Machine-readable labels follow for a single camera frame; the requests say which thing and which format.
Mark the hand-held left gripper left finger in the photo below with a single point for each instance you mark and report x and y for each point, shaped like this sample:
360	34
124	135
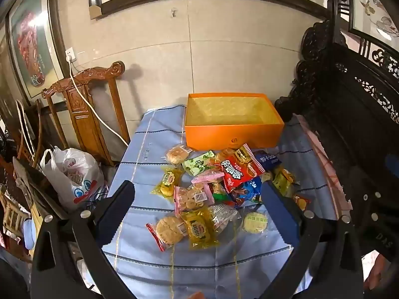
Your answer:
113	215

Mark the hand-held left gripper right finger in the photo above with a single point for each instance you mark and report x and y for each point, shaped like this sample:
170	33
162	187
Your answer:
276	208

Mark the yellow bread packet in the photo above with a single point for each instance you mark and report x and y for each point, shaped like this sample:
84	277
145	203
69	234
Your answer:
199	227

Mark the orange cardboard box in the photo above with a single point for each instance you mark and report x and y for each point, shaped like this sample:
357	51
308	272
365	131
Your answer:
230	134

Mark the person's right hand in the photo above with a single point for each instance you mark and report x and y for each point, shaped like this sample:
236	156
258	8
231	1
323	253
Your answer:
378	271

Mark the green round cake packet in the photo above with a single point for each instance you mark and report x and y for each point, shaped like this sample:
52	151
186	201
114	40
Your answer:
255	222

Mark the small red yellow packet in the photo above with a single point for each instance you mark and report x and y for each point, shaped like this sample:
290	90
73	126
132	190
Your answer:
300	202

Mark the yellow-green snack packet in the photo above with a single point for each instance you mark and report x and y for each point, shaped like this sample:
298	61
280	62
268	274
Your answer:
282	180

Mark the blue cartoon snack packet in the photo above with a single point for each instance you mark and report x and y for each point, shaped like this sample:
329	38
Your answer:
249	191

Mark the blue striped tablecloth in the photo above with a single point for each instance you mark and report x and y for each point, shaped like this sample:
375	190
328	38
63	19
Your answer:
146	199

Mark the dark blue snack packet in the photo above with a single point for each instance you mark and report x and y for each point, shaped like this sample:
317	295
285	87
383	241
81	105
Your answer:
268	159

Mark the clear cracker packet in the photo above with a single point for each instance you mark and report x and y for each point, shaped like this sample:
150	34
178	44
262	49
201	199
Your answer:
223	216

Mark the red snack packet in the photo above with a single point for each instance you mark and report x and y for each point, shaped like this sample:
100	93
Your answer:
238	171

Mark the round pastry red-edged packet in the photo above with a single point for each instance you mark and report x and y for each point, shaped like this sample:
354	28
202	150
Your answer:
166	232

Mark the white plastic bag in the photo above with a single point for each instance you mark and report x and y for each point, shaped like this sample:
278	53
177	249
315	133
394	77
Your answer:
71	174

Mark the red checked biscuit packet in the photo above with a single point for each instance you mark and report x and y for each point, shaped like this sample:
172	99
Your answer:
244	155

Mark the yellow flower print packet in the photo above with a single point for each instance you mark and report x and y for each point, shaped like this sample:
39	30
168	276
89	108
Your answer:
168	182

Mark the pink cloth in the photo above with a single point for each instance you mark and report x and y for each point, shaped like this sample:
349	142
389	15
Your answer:
321	158

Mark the brown candy packet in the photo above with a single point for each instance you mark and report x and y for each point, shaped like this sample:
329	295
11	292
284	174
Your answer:
224	155

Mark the pink wafer packet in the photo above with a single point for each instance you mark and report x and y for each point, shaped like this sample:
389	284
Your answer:
207	177

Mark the pink cookie packet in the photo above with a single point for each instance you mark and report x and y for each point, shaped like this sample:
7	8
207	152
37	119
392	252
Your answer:
190	196

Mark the round pastry clear packet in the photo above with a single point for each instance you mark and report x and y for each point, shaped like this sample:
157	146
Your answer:
177	155

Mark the carved wooden chair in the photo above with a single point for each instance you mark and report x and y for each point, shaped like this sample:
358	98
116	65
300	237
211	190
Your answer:
84	124

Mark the dark carved wooden furniture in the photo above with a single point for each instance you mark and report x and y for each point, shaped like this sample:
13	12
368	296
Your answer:
327	106

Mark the plain wooden chair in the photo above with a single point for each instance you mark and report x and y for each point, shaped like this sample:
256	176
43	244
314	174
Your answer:
31	130

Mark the red framed picture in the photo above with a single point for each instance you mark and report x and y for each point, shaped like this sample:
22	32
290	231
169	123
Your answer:
31	46

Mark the framed bird painting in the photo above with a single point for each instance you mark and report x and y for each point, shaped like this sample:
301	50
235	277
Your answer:
374	6

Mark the white wall socket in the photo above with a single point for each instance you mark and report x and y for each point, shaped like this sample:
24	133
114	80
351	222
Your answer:
71	54

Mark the metal wall hook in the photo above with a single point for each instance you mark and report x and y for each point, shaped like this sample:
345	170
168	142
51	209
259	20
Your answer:
173	13

